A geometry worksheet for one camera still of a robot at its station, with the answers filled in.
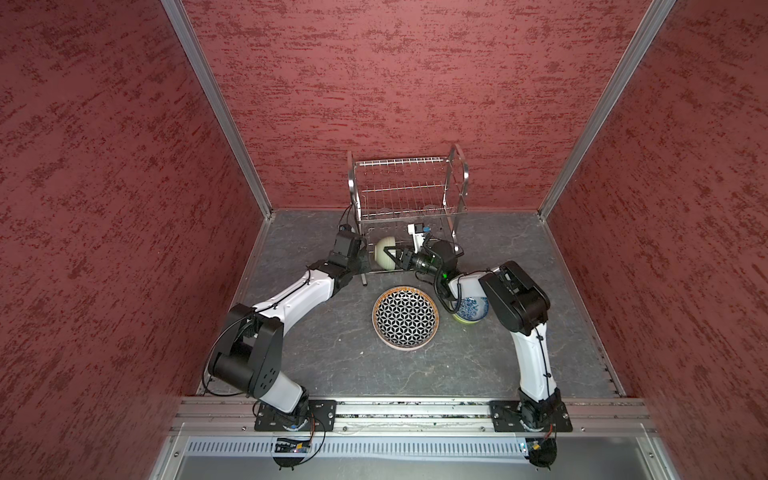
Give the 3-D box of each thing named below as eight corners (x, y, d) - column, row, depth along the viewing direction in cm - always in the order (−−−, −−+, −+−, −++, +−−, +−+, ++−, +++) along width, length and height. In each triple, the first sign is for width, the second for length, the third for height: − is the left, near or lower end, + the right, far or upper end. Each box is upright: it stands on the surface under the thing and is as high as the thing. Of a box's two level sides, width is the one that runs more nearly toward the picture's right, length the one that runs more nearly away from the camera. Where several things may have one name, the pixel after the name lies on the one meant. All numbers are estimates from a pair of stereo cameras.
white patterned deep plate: (372, 350, 87) (371, 344, 83) (374, 293, 99) (374, 286, 95) (439, 351, 87) (442, 345, 83) (434, 294, 99) (436, 286, 95)
